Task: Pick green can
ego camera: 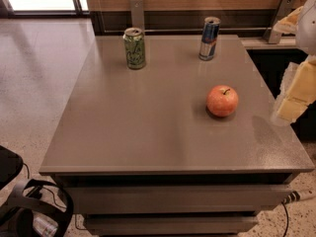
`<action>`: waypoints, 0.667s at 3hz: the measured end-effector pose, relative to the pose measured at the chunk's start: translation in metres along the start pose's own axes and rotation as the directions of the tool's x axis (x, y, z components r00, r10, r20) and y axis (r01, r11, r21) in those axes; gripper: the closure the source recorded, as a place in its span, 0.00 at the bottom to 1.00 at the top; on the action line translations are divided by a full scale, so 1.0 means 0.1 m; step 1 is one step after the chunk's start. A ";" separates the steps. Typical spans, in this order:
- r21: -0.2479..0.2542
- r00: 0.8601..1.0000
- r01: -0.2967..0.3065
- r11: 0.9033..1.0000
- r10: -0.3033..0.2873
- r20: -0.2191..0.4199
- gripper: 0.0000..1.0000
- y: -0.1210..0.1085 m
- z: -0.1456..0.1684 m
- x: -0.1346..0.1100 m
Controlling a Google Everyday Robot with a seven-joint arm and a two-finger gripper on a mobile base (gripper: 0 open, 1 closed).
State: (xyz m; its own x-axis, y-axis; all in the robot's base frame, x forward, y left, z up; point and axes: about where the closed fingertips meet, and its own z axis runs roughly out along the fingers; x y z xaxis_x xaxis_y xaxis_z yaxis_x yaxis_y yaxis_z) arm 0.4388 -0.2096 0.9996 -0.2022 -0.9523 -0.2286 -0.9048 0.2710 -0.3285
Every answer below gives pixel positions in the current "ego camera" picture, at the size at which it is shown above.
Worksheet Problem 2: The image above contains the black chair seat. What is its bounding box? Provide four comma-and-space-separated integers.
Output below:
0, 146, 24, 190

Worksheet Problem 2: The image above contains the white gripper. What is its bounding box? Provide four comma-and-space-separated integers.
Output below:
272, 0, 316, 123

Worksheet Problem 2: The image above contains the left metal wall bracket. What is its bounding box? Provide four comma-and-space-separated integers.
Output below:
129, 0, 145, 30

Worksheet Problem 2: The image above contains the blue silver energy drink can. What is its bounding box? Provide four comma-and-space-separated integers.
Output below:
198, 17, 220, 60

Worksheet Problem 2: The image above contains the metal wall bracket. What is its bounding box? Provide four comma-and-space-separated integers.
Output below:
264, 0, 296, 44
129, 0, 145, 30

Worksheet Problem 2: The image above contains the black cable on floor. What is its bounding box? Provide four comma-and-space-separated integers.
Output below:
281, 201, 290, 237

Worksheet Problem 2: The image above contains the red apple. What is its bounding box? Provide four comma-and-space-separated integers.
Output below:
206, 85, 239, 118

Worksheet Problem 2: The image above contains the green soda can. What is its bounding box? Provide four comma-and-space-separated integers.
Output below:
123, 28, 146, 69

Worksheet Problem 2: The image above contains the right metal wall bracket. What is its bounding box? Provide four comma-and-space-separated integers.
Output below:
264, 0, 296, 44

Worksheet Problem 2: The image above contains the window with dark frame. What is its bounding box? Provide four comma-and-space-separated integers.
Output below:
1, 0, 89, 17

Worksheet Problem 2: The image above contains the grey drawer cabinet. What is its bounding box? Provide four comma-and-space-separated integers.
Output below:
40, 36, 314, 237

